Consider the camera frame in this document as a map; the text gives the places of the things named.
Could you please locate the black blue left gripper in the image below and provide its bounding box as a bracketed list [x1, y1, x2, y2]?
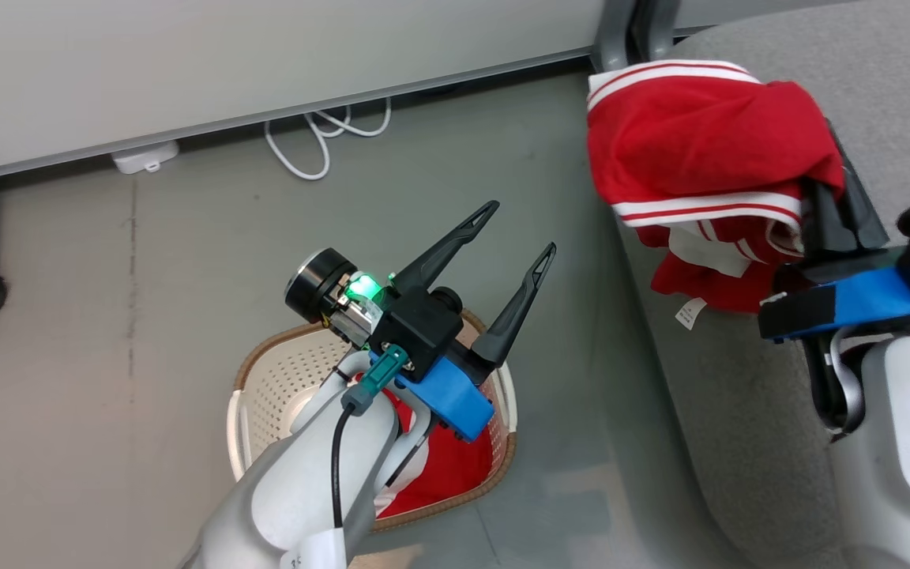
[284, 200, 558, 444]

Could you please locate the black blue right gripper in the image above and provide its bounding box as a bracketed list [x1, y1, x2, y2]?
[758, 119, 910, 342]

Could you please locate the red garment with white stripes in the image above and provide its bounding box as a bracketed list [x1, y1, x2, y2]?
[586, 59, 848, 330]

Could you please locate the cream perforated laundry basket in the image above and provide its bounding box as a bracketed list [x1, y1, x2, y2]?
[226, 308, 519, 533]

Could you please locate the red garment with white trim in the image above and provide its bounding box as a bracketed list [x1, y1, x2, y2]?
[356, 371, 497, 520]

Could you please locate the white power adapter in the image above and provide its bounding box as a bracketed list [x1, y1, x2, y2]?
[111, 140, 181, 175]

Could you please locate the white coiled cable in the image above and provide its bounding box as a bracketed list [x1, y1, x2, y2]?
[264, 96, 393, 182]

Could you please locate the black cable with teal plug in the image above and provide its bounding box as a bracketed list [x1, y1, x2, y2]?
[331, 343, 410, 530]

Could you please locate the grey metal post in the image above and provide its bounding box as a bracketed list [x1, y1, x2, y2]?
[591, 0, 679, 73]

